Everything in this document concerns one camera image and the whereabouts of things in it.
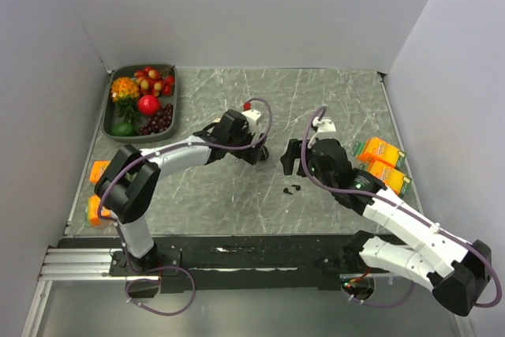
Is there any black earbud charging case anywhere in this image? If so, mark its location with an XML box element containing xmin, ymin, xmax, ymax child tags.
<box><xmin>259</xmin><ymin>146</ymin><xmax>269</xmax><ymax>162</ymax></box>

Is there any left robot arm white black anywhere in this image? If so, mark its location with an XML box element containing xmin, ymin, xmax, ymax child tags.
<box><xmin>95</xmin><ymin>108</ymin><xmax>268</xmax><ymax>275</ymax></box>

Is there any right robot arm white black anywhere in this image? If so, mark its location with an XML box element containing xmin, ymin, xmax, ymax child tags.
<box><xmin>280</xmin><ymin>139</ymin><xmax>495</xmax><ymax>316</ymax></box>

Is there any orange juice box upper right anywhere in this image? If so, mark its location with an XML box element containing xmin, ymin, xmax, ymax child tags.
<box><xmin>352</xmin><ymin>137</ymin><xmax>406</xmax><ymax>169</ymax></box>

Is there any orange juice box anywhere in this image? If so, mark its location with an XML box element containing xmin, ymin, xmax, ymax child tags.
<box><xmin>360</xmin><ymin>160</ymin><xmax>412</xmax><ymax>198</ymax></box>
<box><xmin>85</xmin><ymin>195</ymin><xmax>111</xmax><ymax>227</ymax></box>
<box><xmin>352</xmin><ymin>137</ymin><xmax>406</xmax><ymax>169</ymax></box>
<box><xmin>89</xmin><ymin>160</ymin><xmax>110</xmax><ymax>185</ymax></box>

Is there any orange juice box lower right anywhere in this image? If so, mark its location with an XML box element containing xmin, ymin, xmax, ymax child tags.
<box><xmin>360</xmin><ymin>160</ymin><xmax>412</xmax><ymax>198</ymax></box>

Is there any dark grape bunch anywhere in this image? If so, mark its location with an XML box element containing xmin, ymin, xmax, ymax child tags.
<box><xmin>139</xmin><ymin>103</ymin><xmax>174</xmax><ymax>136</ymax></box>

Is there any red apple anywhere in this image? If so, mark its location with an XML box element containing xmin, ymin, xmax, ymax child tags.
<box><xmin>137</xmin><ymin>95</ymin><xmax>162</xmax><ymax>117</ymax></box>

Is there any red cherry bunch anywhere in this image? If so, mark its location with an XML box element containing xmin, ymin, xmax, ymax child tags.
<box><xmin>133</xmin><ymin>66</ymin><xmax>175</xmax><ymax>97</ymax></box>

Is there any green avocado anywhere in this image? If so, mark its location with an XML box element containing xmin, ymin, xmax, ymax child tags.
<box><xmin>110</xmin><ymin>122</ymin><xmax>137</xmax><ymax>137</ymax></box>

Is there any dark grey fruit tray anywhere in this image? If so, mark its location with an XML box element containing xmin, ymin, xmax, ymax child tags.
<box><xmin>102</xmin><ymin>64</ymin><xmax>178</xmax><ymax>144</ymax></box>

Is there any orange juice box upper left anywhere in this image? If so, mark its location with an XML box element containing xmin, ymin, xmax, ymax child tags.
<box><xmin>89</xmin><ymin>160</ymin><xmax>110</xmax><ymax>185</ymax></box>

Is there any orange juice box lower left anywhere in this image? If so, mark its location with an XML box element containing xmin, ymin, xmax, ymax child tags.
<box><xmin>85</xmin><ymin>195</ymin><xmax>111</xmax><ymax>227</ymax></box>

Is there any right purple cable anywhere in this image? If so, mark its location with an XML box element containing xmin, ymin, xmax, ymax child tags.
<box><xmin>300</xmin><ymin>106</ymin><xmax>502</xmax><ymax>309</ymax></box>

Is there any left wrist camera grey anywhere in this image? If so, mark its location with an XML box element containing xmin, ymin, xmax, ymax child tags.
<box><xmin>241</xmin><ymin>102</ymin><xmax>262</xmax><ymax>126</ymax></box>

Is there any left aluminium frame rail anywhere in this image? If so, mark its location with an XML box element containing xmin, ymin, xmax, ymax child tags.
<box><xmin>39</xmin><ymin>248</ymin><xmax>114</xmax><ymax>281</ymax></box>

